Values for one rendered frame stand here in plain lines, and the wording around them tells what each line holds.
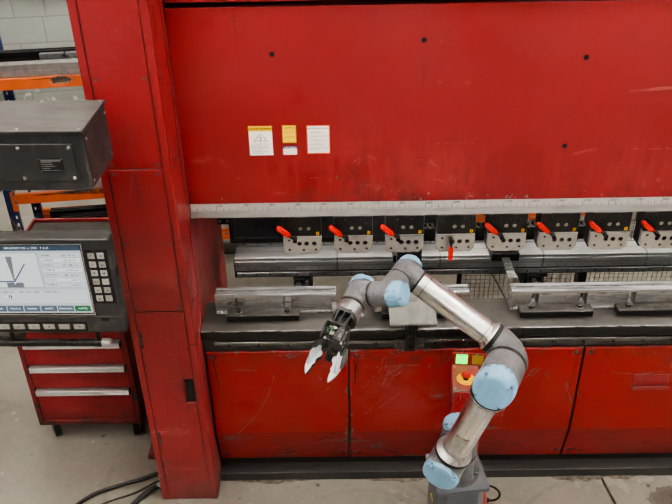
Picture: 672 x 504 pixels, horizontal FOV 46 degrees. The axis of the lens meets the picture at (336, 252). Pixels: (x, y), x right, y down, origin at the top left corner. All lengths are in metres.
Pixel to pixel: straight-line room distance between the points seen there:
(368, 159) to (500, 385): 1.09
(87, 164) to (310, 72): 0.85
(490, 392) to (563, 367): 1.24
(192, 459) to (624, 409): 1.89
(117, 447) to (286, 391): 1.05
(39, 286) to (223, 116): 0.86
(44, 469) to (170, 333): 1.23
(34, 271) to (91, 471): 1.60
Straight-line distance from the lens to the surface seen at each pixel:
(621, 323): 3.40
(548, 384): 3.50
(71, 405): 4.03
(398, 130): 2.88
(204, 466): 3.62
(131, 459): 4.03
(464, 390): 3.09
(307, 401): 3.45
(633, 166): 3.14
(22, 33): 7.35
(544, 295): 3.36
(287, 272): 3.49
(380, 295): 2.23
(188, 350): 3.18
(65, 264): 2.59
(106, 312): 2.66
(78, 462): 4.09
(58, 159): 2.44
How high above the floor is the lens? 2.82
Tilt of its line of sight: 32 degrees down
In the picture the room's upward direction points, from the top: 1 degrees counter-clockwise
